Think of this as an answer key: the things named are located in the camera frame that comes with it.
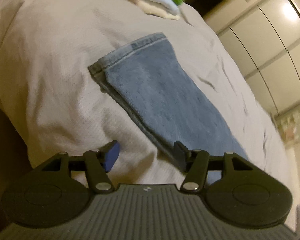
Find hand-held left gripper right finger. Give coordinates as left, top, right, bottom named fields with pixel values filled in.
left=174, top=141, right=252, bottom=194

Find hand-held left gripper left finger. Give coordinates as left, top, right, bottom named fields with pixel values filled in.
left=41, top=140, right=120, bottom=194

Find blue denim jeans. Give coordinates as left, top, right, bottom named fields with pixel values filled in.
left=87, top=32, right=251, bottom=176

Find bed with white sheet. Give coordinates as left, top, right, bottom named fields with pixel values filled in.
left=0, top=0, right=298, bottom=232

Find light patterned object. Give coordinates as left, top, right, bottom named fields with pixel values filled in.
left=274, top=111, right=299, bottom=144

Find cream wardrobe with sliding doors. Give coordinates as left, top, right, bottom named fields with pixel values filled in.
left=204, top=0, right=300, bottom=117

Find white folded cloth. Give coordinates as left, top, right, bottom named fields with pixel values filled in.
left=125, top=0, right=183, bottom=21

